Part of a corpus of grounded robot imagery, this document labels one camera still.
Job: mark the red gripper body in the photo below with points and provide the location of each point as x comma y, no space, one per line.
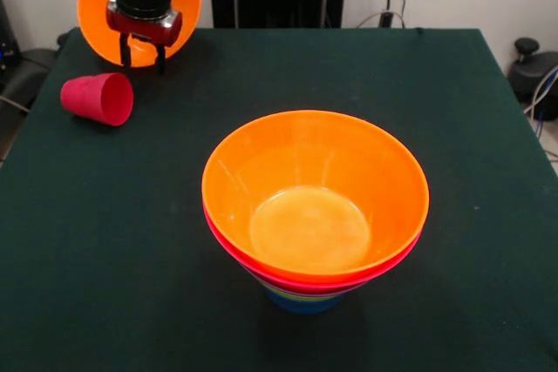
148,30

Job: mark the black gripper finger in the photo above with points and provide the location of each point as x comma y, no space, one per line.
125,52
160,60

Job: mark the red cup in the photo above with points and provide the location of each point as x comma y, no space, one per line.
98,97

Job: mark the yellow-orange large bowl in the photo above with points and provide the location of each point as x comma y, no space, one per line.
93,6
283,163

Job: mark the orange shallow bowl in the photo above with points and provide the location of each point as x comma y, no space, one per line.
244,259

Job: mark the purple bowl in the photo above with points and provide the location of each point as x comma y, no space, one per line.
305,292

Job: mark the blue bowl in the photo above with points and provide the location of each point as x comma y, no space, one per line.
305,306

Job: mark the pink large bowl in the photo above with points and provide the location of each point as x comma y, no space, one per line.
392,272

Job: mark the grey office chair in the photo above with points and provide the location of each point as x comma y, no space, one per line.
30,76

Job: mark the black computer equipment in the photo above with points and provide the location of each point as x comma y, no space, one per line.
8,41

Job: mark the dark green tablecloth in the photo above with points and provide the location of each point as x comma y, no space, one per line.
131,302

